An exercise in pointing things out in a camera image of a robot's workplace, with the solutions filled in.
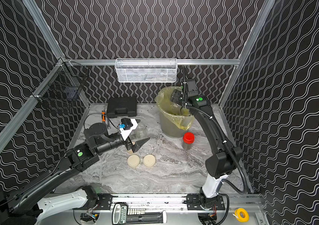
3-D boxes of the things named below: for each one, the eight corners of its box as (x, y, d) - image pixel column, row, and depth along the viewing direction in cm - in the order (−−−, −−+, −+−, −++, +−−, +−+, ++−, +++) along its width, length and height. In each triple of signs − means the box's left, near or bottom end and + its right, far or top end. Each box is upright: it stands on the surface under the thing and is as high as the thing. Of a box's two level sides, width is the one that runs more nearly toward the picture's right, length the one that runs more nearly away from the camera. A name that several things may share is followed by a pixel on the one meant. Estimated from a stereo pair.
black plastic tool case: (105, 119, 113) (103, 114, 108) (111, 100, 126) (109, 95, 121) (135, 119, 113) (134, 114, 108) (138, 100, 126) (137, 95, 122)
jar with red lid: (181, 149, 96) (184, 139, 86) (181, 142, 99) (183, 131, 89) (191, 149, 96) (195, 139, 86) (190, 142, 99) (193, 131, 89)
